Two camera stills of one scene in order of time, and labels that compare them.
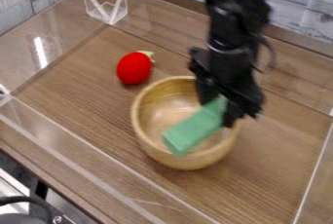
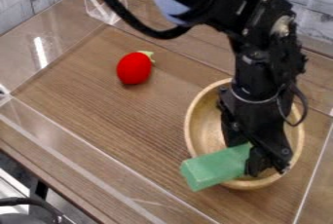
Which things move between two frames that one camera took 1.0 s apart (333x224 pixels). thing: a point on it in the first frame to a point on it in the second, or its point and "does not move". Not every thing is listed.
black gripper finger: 235,111 to 262,160
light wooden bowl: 161,105 to 207,136
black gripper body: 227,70 to 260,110
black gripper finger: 207,92 to 232,134
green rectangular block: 184,134 to 215,168
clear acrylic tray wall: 97,177 does not move
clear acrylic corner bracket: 107,13 does not move
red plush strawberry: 133,66 does not move
